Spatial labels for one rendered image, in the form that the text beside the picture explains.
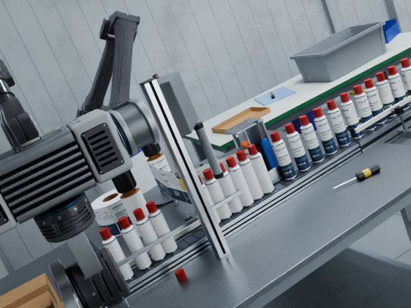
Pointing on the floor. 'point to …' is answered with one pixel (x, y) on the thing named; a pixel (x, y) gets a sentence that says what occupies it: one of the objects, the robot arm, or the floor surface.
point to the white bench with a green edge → (304, 96)
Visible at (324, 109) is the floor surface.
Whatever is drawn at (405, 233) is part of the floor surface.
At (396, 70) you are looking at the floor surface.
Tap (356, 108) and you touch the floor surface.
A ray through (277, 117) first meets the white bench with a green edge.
